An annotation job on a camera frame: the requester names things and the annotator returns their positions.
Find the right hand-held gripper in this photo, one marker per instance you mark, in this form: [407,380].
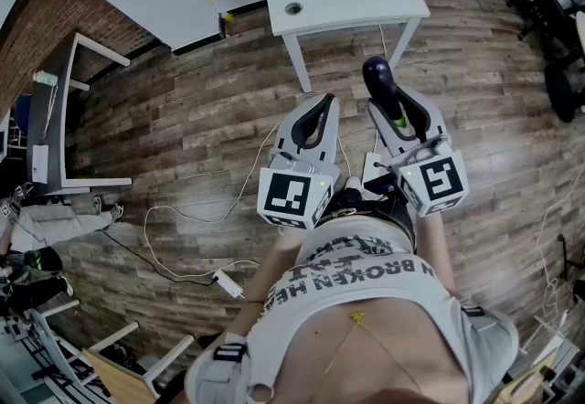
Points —
[434,183]

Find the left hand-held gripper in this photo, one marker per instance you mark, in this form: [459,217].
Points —
[292,192]

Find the person's left forearm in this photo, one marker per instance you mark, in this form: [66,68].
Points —
[267,274]

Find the person's right forearm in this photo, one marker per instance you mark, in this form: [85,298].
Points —
[434,251]

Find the white floor adapter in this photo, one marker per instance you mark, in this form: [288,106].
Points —
[371,169]

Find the black shorts with belt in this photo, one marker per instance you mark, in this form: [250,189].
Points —
[352,198]

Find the white printed shirt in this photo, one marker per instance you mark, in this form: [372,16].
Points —
[356,265]

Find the white power strip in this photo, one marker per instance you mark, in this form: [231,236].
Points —
[228,283]

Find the black tripod stand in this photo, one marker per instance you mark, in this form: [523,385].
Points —
[565,256]

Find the person's bare chest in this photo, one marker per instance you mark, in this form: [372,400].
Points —
[393,347]

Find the grey side table white legs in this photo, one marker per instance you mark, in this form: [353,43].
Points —
[45,119]

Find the pale green packet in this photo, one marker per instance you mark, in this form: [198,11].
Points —
[45,78]

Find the white device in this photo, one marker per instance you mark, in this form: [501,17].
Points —
[40,164]

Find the wooden top white leg table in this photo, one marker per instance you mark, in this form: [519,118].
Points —
[114,379]

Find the white metal rack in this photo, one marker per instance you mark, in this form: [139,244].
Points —
[48,338]

